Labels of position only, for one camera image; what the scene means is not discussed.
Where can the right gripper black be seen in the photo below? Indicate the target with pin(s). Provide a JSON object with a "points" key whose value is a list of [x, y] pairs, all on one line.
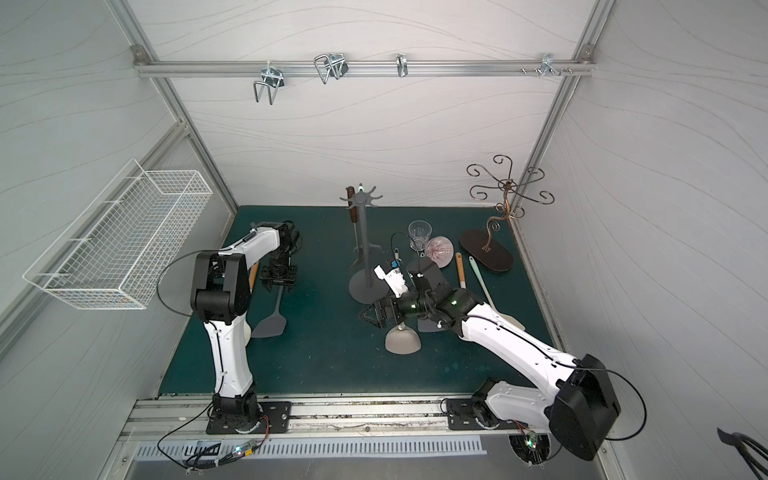
{"points": [[387, 308]]}

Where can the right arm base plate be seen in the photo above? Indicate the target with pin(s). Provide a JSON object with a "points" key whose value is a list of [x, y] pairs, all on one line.
{"points": [[467, 414]]}

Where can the dark brown handled utensil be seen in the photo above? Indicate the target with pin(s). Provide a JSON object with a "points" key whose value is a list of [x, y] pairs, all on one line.
{"points": [[352, 208]]}

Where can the aluminium cross rail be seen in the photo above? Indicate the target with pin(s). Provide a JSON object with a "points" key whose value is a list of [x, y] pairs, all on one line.
{"points": [[357, 68]]}

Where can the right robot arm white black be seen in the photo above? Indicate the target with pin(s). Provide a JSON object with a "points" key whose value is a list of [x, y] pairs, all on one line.
{"points": [[572, 399]]}

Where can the double metal hook left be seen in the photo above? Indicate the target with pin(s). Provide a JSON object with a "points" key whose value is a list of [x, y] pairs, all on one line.
{"points": [[267, 87]]}

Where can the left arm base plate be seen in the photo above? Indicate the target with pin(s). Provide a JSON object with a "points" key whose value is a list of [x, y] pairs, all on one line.
{"points": [[268, 416]]}

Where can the metal hook right end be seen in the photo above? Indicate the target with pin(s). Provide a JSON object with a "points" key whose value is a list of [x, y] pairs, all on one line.
{"points": [[547, 67]]}

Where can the double metal hook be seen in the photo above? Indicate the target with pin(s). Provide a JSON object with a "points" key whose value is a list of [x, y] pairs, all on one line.
{"points": [[330, 65], [267, 87]]}

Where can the clear drinking glass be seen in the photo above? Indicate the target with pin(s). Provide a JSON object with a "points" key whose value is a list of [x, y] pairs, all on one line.
{"points": [[419, 232]]}

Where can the white vent strip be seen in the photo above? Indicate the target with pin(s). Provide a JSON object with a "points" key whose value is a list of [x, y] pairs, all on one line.
{"points": [[430, 446]]}

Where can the bronze scroll hook stand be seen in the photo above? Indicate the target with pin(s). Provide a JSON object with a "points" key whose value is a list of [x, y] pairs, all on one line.
{"points": [[481, 244]]}

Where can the white wire basket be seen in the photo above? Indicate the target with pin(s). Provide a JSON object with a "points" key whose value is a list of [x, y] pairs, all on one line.
{"points": [[112, 254]]}

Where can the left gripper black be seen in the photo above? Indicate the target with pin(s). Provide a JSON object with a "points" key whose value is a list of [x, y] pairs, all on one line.
{"points": [[278, 280]]}

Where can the double metal hook middle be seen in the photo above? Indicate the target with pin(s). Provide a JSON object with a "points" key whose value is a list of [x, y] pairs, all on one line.
{"points": [[330, 65]]}

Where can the small metal hook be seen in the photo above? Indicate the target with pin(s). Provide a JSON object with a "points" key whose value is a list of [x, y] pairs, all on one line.
{"points": [[401, 65]]}

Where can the grey utensil rack stand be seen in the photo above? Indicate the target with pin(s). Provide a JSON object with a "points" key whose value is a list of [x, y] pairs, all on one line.
{"points": [[364, 287]]}

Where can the cream spoon wooden handle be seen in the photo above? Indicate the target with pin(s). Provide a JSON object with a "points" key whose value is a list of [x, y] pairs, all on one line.
{"points": [[252, 281]]}

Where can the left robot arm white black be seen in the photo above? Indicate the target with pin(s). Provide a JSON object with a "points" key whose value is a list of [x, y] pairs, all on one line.
{"points": [[220, 297]]}

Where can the steel turner metal handle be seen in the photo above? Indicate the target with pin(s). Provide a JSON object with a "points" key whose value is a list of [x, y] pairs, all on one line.
{"points": [[402, 340]]}

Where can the cream spatula wooden handle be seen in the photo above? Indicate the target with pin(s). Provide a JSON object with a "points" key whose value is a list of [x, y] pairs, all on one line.
{"points": [[460, 270]]}

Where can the pink striped bowl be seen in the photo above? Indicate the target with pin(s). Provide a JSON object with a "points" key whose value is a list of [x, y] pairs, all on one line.
{"points": [[440, 250]]}

